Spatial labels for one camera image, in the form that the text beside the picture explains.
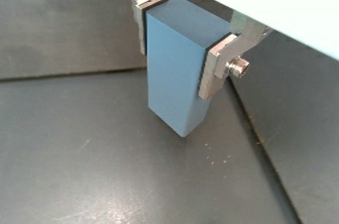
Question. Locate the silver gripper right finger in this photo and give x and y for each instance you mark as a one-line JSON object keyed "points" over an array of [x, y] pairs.
{"points": [[224, 56]]}

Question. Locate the blue rectangular block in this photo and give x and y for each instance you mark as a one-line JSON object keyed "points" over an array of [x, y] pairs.
{"points": [[182, 31]]}

